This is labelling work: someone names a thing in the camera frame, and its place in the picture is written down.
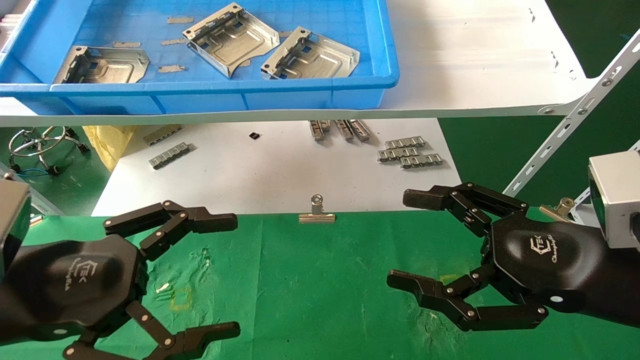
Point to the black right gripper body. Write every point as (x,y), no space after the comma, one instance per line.
(545,260)

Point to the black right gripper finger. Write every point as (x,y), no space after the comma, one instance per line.
(500,317)
(430,197)

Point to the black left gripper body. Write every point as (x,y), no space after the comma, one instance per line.
(75,285)

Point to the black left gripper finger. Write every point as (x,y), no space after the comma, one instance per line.
(200,337)
(205,221)

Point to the stamped sheet metal bracket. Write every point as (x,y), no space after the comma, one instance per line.
(235,42)
(320,60)
(110,67)

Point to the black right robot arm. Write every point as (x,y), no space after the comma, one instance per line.
(625,285)

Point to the brass binder clip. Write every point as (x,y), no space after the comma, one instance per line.
(565,205)

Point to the short white slotted strut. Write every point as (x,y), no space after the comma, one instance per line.
(580,205)

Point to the white paper sheet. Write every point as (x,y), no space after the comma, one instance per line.
(260,175)

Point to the grey slotted strut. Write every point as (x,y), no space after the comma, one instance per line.
(47,205)

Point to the green cloth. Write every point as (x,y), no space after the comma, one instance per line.
(310,290)

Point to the yellow plastic bag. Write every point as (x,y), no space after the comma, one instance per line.
(107,142)

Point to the blue plastic tray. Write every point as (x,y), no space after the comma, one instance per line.
(200,95)

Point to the white shelf board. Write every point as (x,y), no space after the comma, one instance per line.
(475,65)

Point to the long white slotted strut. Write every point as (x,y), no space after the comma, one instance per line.
(575,112)

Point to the chrome chair base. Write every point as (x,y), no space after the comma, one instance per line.
(47,135)

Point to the white stacked items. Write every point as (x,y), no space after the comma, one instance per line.
(7,20)

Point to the grey metal rail clip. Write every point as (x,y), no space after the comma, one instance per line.
(397,154)
(421,160)
(344,130)
(170,155)
(318,130)
(360,130)
(162,135)
(405,142)

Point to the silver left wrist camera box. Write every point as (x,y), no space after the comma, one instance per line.
(11,220)

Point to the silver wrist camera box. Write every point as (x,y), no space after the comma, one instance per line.
(617,200)
(11,220)

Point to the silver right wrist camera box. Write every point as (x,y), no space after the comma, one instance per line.
(617,200)

